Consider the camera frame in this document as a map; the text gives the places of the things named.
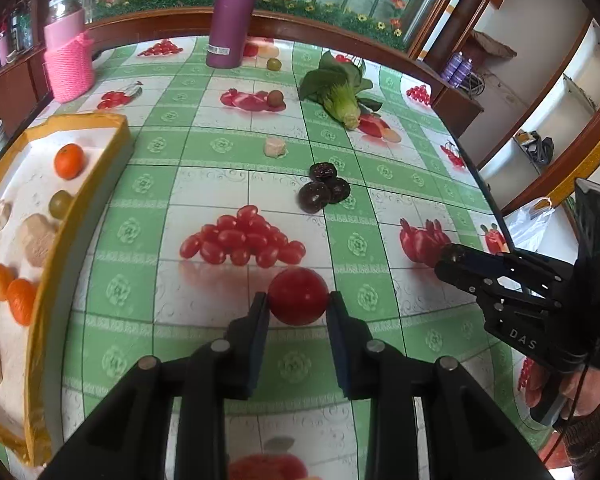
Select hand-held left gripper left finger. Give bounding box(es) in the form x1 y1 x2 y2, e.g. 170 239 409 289
37 293 271 480

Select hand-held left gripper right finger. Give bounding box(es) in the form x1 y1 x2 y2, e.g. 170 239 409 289
326 292 556 480

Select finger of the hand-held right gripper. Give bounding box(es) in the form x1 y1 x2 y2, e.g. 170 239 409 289
444 243 577 287
435 259 552 312

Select red tomato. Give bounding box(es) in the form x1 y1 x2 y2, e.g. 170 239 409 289
268 267 329 326

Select orange tangerine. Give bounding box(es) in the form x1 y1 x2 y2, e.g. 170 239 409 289
54 143 86 181
0 263 16 302
7 278 38 327

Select large beige foam block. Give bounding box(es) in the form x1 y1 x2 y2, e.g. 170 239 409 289
20 213 58 267

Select white foam tray yellow tape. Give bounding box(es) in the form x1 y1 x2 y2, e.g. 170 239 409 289
0 112 132 468

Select green grape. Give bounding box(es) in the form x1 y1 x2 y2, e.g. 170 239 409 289
48 190 74 220

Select person's right forearm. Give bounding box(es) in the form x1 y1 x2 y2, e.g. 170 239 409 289
562 400 600 480

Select person's right hand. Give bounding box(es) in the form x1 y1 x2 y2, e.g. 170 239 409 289
524 359 600 419

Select white plastic bag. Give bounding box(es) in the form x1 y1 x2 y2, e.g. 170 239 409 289
502 197 581 256

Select white shelf unit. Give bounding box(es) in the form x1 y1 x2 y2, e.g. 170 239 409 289
475 15 600 211

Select green checked fruit-print tablecloth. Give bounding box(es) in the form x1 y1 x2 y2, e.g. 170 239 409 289
10 35 566 480

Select purple spray bottle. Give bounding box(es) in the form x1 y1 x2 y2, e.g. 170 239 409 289
440 52 461 83
452 57 473 88

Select brown paper bag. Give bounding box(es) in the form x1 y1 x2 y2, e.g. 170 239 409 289
472 30 516 58

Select green bok choy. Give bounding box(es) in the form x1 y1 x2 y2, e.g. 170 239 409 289
298 51 383 130

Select white rolled tube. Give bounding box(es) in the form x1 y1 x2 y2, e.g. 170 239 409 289
420 0 476 61

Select purple thermos bottle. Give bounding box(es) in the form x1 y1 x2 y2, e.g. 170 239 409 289
206 0 267 69

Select pink bottle knitted sleeve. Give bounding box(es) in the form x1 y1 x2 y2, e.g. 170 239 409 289
43 0 96 104

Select wooden cabinet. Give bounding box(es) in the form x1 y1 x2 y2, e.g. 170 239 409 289
0 0 106 136

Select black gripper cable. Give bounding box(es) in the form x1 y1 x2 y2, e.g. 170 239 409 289
540 360 592 466

